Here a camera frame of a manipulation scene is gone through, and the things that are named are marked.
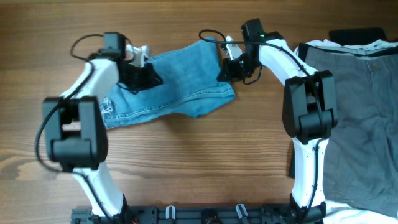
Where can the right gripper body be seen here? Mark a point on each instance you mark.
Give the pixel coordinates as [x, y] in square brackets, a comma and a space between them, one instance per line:
[240, 67]

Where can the black garment in pile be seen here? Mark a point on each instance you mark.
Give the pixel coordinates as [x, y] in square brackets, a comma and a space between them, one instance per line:
[363, 62]

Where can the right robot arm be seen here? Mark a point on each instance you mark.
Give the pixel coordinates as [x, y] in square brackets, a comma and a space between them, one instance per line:
[309, 110]

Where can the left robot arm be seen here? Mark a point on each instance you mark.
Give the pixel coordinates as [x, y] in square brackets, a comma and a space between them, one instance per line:
[72, 137]

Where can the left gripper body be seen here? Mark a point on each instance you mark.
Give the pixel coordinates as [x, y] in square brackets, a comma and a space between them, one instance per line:
[137, 78]

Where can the grey shorts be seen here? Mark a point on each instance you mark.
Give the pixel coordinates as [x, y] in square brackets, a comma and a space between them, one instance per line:
[363, 124]

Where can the light blue denim jeans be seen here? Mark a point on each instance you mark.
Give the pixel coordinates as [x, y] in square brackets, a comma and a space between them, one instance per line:
[189, 87]

